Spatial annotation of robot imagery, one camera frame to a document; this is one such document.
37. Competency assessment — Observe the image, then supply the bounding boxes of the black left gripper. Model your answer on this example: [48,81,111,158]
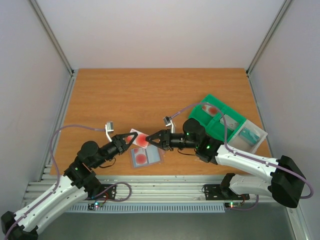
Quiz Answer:
[93,132,138,169]

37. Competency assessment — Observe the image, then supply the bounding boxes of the red white credit card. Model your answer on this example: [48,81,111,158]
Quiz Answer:
[130,128,149,149]
[131,147,148,167]

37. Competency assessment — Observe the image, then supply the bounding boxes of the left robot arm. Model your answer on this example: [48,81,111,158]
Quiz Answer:
[0,132,138,240]

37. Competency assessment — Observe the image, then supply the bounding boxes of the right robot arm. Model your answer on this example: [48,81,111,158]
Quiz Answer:
[146,118,306,208]

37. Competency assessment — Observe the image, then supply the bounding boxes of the red white cards stack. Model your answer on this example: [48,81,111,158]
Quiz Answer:
[202,104,218,117]

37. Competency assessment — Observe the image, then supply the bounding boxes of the teal cards stack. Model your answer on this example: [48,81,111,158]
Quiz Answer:
[239,127,260,146]

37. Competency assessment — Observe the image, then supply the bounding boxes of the green bin far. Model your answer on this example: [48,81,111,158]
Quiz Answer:
[188,94,227,141]

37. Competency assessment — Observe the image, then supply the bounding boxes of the green bin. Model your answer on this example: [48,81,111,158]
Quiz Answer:
[217,106,247,142]
[188,94,227,141]

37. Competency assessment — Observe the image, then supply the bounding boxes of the left controller board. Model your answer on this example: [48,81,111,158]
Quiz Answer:
[87,202,104,211]

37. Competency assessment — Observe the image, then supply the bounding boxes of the controller board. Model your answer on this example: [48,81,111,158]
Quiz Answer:
[224,201,243,209]
[87,202,104,211]

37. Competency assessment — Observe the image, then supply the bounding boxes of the green bin middle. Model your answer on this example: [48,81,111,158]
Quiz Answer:
[217,106,247,142]

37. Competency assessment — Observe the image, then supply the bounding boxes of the white translucent bin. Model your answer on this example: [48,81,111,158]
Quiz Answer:
[228,119,268,154]

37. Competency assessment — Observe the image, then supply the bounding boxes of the right controller board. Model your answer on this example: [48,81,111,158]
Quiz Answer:
[224,201,243,209]

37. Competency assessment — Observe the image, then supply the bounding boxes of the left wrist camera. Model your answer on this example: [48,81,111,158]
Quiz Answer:
[104,121,114,142]

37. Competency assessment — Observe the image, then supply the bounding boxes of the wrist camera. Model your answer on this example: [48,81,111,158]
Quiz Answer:
[104,121,114,142]
[163,116,176,134]

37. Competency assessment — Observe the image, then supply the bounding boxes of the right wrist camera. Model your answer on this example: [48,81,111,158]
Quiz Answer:
[163,116,176,134]

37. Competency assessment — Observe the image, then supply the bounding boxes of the aluminium table edge rail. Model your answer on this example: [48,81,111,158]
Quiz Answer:
[23,174,276,203]

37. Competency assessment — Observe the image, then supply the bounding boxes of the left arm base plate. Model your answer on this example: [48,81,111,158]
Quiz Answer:
[86,184,117,200]

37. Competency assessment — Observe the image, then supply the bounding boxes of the grey slotted cable duct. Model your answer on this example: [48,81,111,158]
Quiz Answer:
[66,202,225,214]

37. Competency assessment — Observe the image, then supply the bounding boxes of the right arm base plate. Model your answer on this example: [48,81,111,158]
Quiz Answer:
[201,184,250,201]

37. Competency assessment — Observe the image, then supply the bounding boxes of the aluminium corner post left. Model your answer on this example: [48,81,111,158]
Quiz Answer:
[28,0,75,76]

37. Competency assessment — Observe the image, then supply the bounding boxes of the aluminium corner post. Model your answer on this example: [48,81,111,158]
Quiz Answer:
[28,0,75,76]
[245,0,294,78]

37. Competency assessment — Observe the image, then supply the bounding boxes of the aluminium corner post right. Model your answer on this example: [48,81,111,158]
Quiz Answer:
[245,0,294,78]

